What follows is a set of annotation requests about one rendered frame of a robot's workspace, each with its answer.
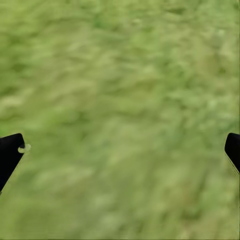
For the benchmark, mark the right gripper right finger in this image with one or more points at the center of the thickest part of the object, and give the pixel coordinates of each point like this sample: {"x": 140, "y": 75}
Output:
{"x": 232, "y": 148}

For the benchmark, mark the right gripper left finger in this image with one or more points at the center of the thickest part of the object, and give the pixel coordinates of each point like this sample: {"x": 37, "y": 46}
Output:
{"x": 12, "y": 149}

